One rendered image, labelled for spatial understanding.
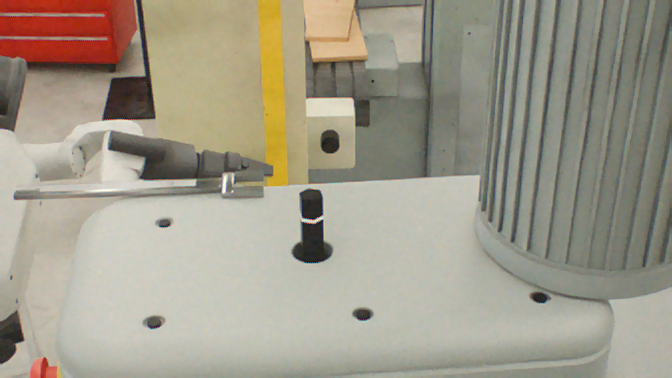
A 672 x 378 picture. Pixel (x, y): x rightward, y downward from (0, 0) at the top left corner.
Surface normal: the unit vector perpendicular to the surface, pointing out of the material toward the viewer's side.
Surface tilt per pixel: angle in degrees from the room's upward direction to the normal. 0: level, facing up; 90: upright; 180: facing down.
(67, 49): 90
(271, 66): 90
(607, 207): 90
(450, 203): 0
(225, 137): 90
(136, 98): 0
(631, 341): 0
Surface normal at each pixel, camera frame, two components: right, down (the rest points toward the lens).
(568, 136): -0.52, 0.46
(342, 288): -0.01, -0.85
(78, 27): -0.05, 0.53
